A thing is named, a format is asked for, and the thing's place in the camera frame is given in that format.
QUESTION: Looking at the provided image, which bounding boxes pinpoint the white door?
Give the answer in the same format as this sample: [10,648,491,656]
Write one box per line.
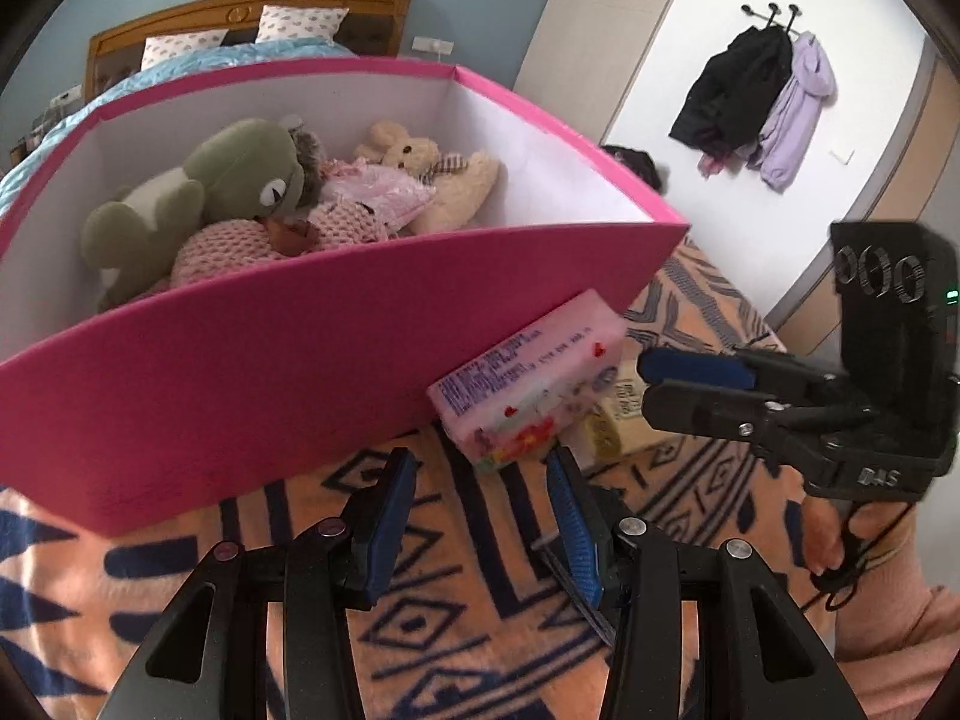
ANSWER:
[598,0,932,317]

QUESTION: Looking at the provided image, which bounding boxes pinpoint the black jacket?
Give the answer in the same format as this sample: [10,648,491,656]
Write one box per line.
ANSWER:
[668,25,795,167]

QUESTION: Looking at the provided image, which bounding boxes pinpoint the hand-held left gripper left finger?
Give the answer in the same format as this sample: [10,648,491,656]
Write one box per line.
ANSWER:
[97,448,417,720]

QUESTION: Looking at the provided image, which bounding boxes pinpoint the pink cardboard box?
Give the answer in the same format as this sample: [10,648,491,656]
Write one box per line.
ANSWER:
[0,55,692,539]

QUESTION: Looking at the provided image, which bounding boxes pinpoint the cream bunny plush toy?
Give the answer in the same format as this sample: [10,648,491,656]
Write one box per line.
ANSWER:
[354,120,502,236]

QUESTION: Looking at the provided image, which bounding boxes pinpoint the grey furry plush toy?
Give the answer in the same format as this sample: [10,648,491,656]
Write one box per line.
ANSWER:
[280,113,328,208]

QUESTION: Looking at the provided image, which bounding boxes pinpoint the white patterned pillow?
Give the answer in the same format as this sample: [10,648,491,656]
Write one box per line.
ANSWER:
[255,5,350,45]
[140,28,230,71]

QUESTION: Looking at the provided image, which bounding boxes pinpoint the blue duvet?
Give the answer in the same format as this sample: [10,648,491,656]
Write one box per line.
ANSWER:
[0,41,362,200]

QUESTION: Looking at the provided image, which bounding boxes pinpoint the beige cardboard packet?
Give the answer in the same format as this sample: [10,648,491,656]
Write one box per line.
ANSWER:
[581,358,662,467]

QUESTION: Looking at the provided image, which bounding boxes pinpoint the pink floral drawstring pouch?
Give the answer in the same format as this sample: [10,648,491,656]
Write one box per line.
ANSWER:
[319,157,437,230]

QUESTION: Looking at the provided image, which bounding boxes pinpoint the black bag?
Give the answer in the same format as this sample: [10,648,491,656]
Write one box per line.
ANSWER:
[600,144,665,193]

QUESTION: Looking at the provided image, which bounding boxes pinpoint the green frog plush toy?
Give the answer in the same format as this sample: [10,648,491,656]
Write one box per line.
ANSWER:
[81,117,305,313]

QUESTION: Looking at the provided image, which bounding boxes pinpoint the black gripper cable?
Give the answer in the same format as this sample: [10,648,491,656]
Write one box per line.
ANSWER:
[810,499,917,610]

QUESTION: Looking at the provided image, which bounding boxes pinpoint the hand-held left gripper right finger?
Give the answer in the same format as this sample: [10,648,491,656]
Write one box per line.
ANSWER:
[545,446,863,720]

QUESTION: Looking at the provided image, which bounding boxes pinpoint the purple hoodie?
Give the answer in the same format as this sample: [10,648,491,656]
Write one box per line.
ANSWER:
[745,31,838,194]

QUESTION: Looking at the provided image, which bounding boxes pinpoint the black coat hooks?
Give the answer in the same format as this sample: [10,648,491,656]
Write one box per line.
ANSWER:
[738,3,804,35]

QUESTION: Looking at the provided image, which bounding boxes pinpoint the person's right hand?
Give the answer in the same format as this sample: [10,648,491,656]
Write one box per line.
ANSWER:
[802,496,862,595]

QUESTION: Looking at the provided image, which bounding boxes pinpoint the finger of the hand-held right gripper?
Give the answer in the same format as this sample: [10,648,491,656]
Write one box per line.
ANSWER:
[641,381,872,467]
[637,346,850,400]

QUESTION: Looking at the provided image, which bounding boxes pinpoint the pink knitted bear plush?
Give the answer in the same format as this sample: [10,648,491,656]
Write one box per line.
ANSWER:
[171,195,392,290]

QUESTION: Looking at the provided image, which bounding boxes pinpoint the wooden headboard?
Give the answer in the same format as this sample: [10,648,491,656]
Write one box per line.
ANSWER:
[85,0,414,103]

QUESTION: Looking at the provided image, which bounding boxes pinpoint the pink tissue pack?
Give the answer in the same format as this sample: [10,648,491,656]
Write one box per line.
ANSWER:
[427,288,628,476]

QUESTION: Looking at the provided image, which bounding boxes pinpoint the person's right forearm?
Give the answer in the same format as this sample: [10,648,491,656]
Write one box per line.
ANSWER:
[831,510,960,720]

